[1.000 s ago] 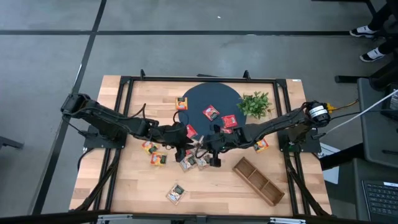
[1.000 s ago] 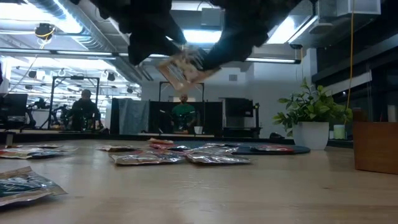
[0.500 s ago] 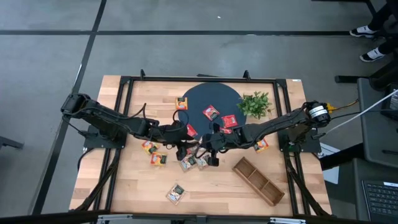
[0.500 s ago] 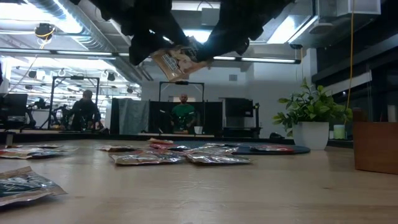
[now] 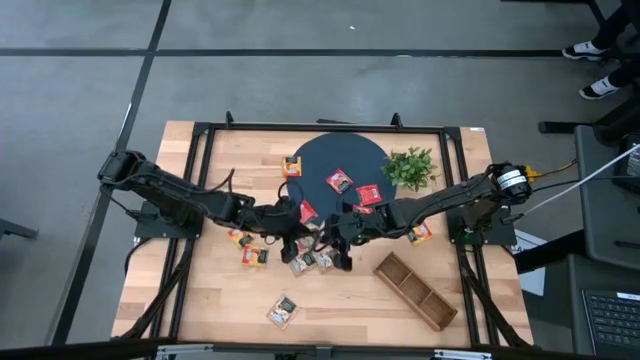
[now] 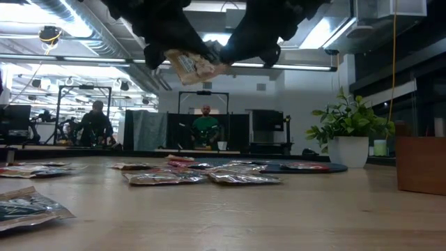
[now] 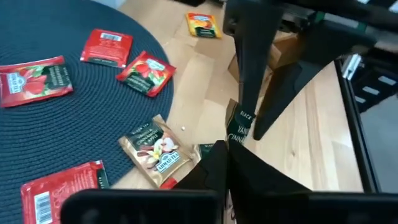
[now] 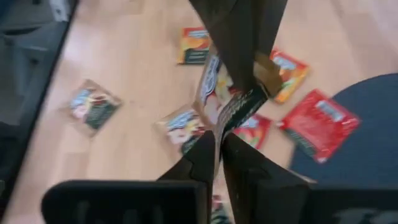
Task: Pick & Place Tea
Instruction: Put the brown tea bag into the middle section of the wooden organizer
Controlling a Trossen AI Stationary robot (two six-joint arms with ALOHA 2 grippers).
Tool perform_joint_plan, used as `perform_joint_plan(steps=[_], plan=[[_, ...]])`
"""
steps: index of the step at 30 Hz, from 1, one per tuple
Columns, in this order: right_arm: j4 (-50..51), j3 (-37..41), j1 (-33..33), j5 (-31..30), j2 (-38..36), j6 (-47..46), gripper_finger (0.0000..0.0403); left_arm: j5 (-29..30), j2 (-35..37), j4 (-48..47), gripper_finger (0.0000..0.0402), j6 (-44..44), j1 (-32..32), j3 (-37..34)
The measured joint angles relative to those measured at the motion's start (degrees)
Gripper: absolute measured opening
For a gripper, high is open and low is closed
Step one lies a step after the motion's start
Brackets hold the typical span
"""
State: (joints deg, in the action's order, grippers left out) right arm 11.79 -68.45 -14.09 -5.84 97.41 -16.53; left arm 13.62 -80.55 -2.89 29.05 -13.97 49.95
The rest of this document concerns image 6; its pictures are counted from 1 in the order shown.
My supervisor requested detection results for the black computer monitor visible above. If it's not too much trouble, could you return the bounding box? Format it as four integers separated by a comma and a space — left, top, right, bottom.
0, 104, 32, 146

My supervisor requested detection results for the pale green glass jar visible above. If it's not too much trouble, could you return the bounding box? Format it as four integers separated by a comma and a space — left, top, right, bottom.
373, 139, 388, 157

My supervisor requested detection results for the long ceiling light bar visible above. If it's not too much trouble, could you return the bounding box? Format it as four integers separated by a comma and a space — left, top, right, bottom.
0, 53, 338, 73

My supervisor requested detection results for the black yellow cord reel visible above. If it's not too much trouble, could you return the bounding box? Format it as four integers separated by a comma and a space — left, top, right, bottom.
37, 25, 63, 46

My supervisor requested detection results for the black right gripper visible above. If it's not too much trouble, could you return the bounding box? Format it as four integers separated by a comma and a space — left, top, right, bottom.
219, 0, 332, 68

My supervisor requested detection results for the round dark blue woven placemat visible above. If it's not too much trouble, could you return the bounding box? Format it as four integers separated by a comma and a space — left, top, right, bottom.
194, 157, 348, 174

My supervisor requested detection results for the beige vanilla tea packet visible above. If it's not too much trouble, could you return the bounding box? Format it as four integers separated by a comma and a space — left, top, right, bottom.
121, 172, 209, 186
0, 185, 77, 233
163, 48, 231, 86
208, 172, 282, 185

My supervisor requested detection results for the black camera stand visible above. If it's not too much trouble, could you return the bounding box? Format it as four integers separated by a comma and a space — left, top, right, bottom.
282, 114, 293, 154

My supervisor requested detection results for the person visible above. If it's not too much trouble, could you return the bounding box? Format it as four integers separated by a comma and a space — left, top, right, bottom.
75, 100, 116, 147
190, 105, 224, 151

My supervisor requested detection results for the black metal gantry frame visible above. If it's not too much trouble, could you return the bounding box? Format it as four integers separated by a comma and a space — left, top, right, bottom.
177, 90, 231, 151
54, 84, 113, 146

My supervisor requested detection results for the grey fabric panel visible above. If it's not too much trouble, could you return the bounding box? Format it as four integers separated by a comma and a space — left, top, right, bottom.
132, 109, 169, 151

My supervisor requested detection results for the green plant in white pot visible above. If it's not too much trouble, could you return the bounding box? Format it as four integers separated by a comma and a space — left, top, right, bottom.
305, 86, 397, 169

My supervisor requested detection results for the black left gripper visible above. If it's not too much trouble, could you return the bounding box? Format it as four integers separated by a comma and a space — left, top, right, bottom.
100, 0, 220, 70

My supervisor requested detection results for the black partition screen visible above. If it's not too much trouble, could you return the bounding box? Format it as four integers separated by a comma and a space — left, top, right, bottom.
166, 112, 250, 151

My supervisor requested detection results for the black equipment cabinet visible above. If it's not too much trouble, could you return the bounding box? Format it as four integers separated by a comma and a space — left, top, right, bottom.
251, 109, 285, 132

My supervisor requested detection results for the wooden three-compartment tea box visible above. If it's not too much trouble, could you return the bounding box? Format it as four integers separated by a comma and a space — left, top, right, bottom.
395, 120, 446, 196

